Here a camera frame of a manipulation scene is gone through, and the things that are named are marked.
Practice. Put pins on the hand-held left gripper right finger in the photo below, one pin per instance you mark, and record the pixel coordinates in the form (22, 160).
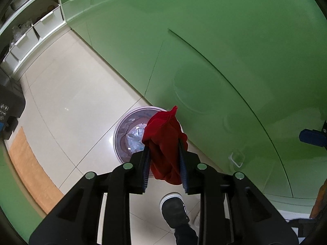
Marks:
(183, 173)

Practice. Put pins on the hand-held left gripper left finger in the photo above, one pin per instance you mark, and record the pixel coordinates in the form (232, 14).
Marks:
(146, 169)

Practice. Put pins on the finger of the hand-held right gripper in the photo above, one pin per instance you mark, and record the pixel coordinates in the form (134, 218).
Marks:
(310, 136)

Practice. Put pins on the red cloth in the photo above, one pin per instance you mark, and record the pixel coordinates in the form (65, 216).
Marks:
(163, 143)

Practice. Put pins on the round bin with plastic liner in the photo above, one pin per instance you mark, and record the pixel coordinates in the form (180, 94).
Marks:
(122, 135)

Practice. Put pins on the black shoe with white sole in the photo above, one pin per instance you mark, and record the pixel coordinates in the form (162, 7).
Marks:
(173, 209)

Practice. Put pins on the clear adhesive hook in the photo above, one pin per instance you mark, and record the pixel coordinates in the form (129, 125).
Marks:
(236, 159)

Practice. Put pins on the person's dark trouser leg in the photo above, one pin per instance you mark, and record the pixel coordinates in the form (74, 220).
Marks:
(185, 236)

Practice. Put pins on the orange cloth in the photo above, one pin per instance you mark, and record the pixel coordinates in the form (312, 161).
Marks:
(319, 204)

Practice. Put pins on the orange floor mat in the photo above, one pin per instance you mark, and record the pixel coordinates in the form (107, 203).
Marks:
(30, 173)

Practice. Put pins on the green cabinet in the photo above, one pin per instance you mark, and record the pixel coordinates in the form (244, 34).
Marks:
(204, 56)

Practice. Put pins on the black appliance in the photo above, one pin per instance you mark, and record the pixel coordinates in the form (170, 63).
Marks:
(11, 102)

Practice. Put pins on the white storage bin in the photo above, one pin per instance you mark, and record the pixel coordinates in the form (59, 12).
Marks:
(10, 61)
(48, 23)
(24, 43)

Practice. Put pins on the white shelf unit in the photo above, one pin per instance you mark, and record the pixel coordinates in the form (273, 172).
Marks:
(30, 17)

